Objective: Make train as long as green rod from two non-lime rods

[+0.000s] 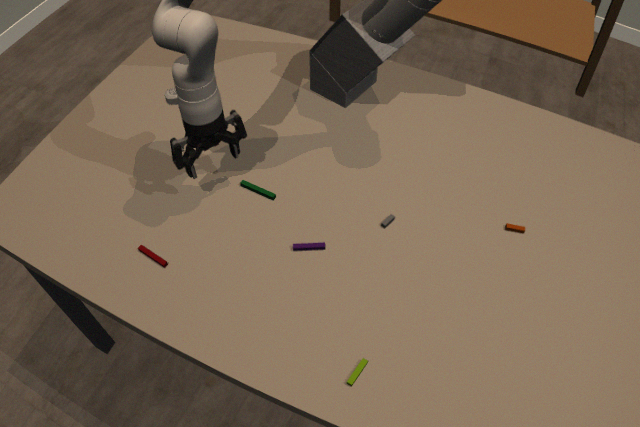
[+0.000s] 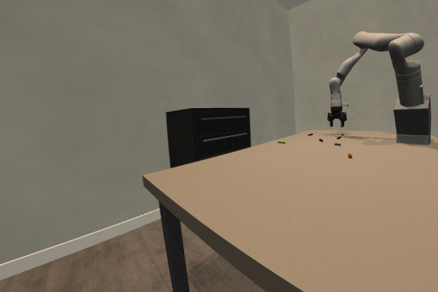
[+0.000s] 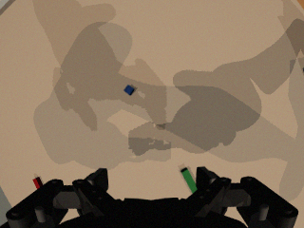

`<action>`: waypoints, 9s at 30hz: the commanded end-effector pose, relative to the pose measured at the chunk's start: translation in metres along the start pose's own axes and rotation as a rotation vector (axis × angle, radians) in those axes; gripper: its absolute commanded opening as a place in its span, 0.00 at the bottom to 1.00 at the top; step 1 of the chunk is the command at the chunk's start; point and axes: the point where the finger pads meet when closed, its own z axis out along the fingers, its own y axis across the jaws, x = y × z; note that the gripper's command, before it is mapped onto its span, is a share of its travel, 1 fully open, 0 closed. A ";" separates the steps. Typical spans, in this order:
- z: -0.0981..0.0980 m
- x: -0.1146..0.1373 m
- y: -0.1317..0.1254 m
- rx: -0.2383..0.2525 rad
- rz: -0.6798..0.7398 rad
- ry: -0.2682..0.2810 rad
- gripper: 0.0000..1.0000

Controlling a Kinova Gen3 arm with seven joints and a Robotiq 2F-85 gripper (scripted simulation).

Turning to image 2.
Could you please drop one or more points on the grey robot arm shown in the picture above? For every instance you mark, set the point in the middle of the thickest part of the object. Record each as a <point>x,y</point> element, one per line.
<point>408,73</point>

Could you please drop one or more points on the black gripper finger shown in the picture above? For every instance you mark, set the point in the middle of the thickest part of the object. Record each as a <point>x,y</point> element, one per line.
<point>342,118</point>
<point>330,118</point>

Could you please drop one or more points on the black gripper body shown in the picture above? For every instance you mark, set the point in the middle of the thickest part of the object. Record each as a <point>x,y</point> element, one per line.
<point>336,110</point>

